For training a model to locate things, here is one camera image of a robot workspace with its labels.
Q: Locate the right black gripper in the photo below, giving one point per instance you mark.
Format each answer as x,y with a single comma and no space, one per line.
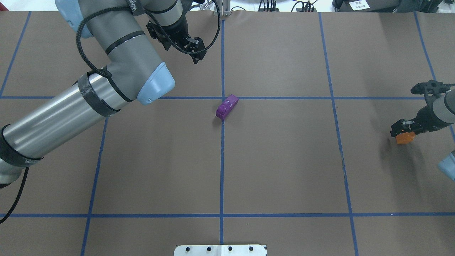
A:
426,116

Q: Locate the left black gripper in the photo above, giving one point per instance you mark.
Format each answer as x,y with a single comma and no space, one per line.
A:
181,30

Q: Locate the orange trapezoid block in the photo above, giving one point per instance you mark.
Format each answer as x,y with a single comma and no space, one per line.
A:
405,138

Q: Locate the purple trapezoid block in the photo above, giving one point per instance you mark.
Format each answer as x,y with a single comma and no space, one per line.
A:
226,106

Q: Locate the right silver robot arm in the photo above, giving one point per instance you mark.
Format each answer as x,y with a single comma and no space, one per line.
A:
438,114

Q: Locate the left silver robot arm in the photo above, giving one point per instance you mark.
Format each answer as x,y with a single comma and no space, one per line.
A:
124,67

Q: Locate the white metal mount plate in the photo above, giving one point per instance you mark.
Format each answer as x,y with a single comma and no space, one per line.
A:
221,250

